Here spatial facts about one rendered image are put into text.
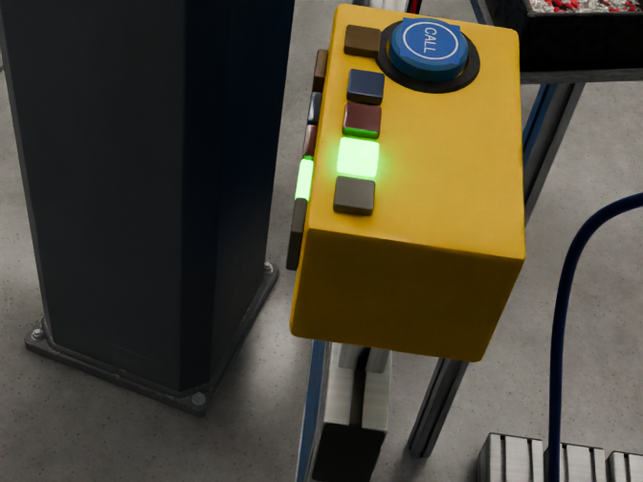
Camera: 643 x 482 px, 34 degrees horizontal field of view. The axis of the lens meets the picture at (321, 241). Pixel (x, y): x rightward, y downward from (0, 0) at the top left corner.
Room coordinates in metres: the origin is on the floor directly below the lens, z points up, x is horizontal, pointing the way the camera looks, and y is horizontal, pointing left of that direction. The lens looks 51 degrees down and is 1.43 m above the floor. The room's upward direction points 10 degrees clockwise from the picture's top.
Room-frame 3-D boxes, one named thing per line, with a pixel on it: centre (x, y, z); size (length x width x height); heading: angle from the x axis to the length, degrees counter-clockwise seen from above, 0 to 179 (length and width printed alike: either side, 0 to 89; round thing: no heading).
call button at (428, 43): (0.42, -0.04, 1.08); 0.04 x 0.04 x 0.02
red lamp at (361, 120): (0.36, -0.01, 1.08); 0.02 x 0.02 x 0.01; 2
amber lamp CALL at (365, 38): (0.42, 0.00, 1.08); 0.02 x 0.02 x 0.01; 2
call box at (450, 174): (0.38, -0.04, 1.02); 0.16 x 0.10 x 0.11; 2
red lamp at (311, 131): (0.36, 0.01, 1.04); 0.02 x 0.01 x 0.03; 2
